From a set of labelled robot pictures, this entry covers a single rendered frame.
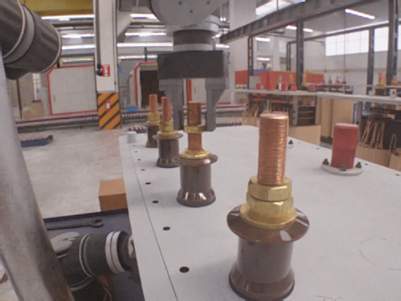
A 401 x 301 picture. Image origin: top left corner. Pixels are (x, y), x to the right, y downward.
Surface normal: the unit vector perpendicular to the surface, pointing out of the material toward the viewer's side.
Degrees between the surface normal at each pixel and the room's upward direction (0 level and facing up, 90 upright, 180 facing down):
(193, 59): 90
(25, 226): 80
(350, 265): 0
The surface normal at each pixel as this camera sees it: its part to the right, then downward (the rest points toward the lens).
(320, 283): -0.02, -0.97
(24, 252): 0.66, 0.00
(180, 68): -0.29, 0.24
